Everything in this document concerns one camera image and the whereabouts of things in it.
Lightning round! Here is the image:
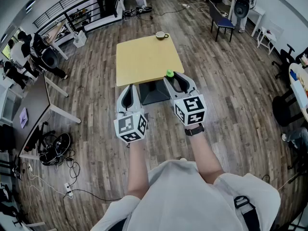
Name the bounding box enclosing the black office chair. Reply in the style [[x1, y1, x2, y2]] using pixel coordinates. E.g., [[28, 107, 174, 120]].
[[271, 44, 297, 80]]

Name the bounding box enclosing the black tangled cable bundle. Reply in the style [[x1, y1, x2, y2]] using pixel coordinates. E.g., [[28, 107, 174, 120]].
[[39, 132, 72, 166]]

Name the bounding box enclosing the blue seat black chair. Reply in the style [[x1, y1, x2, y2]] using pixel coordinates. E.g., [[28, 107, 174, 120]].
[[208, 0, 236, 43]]

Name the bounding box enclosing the black round backpack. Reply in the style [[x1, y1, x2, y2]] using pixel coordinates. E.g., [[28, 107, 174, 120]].
[[41, 48, 60, 69], [234, 0, 250, 18]]

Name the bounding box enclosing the white storage box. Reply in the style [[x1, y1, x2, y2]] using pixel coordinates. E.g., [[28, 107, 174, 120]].
[[73, 30, 88, 49]]

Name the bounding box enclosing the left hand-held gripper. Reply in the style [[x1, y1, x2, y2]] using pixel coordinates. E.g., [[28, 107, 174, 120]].
[[113, 84, 148, 143]]

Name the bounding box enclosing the person's left forearm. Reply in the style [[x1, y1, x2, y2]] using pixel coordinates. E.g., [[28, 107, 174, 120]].
[[127, 140, 150, 200]]

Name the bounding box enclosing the dark grey desk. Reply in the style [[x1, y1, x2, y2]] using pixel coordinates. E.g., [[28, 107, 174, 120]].
[[11, 73, 82, 159]]

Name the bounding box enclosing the person's white shirt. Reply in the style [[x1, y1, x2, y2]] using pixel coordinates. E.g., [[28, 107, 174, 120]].
[[90, 158, 282, 231]]

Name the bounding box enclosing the person's right forearm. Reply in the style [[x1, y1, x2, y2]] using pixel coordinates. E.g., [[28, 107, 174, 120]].
[[185, 126, 226, 185]]

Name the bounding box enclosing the black round stool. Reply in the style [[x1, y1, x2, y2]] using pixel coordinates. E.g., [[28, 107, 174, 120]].
[[271, 88, 303, 128]]

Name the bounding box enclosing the white small side table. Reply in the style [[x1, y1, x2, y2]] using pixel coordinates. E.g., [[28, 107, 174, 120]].
[[247, 5, 266, 38]]

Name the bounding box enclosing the black cable pile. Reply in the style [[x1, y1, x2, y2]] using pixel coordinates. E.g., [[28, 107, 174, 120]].
[[123, 5, 154, 17]]

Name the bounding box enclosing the black metal railing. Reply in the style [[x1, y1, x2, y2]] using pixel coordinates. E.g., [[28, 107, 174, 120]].
[[32, 0, 119, 29]]

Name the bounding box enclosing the white round table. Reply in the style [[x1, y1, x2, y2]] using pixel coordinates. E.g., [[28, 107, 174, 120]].
[[288, 62, 308, 123]]

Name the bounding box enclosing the purple paper sheet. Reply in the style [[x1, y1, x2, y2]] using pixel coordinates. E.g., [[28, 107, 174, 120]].
[[19, 107, 29, 129]]

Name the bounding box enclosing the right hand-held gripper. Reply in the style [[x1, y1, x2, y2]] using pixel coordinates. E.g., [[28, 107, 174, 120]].
[[163, 71, 208, 127]]

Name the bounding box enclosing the black wristwatch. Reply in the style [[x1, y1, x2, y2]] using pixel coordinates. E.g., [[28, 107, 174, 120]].
[[184, 124, 205, 137]]

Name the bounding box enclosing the black harness strap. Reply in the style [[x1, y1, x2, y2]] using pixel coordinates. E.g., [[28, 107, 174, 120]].
[[233, 195, 262, 231]]

